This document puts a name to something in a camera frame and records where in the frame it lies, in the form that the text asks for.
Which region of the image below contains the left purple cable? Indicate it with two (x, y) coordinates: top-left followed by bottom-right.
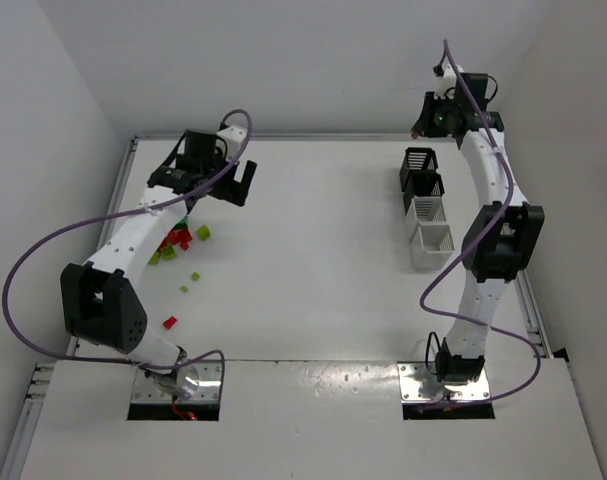
(1, 107), (256, 374)

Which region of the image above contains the left aluminium frame rail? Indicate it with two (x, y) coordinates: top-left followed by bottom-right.
(0, 138), (138, 479)

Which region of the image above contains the small red lego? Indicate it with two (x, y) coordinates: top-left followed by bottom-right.
(163, 316), (178, 330)

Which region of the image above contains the white mesh container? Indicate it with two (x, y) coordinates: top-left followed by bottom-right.
(411, 224), (455, 271)
(405, 196), (447, 240)

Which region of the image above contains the near white mesh container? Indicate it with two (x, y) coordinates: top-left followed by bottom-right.
(411, 224), (455, 271)

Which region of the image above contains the red lego pile brick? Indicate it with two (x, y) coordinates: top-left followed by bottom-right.
(158, 228), (193, 251)

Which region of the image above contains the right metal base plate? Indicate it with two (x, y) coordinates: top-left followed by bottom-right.
(397, 363), (491, 405)

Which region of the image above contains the right aluminium frame rail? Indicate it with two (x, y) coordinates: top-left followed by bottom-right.
(514, 272), (554, 359)

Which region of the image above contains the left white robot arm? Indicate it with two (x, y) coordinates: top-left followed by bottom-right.
(60, 123), (256, 387)

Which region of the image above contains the aluminium frame rail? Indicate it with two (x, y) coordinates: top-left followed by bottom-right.
(514, 272), (554, 359)
(0, 138), (138, 479)

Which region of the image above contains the lime lego brick with hole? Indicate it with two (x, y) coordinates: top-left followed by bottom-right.
(161, 246), (177, 260)

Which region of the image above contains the far black mesh container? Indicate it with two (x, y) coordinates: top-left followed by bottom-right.
(399, 147), (438, 191)

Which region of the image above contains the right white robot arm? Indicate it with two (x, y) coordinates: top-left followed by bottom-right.
(412, 64), (545, 385)

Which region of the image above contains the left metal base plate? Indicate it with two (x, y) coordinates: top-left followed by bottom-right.
(131, 361), (222, 405)

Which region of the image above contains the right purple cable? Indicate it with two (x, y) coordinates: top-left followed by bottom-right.
(418, 39), (542, 407)

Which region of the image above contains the metal base plate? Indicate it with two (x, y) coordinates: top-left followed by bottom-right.
(397, 363), (491, 405)
(131, 361), (222, 405)

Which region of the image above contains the purple cable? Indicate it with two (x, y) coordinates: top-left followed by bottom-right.
(418, 39), (542, 407)
(1, 107), (256, 374)

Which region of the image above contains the yellow-green lego cube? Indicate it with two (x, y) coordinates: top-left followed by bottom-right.
(195, 225), (211, 241)

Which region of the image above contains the black mesh container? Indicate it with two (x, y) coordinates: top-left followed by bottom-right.
(399, 147), (438, 191)
(402, 171), (445, 211)

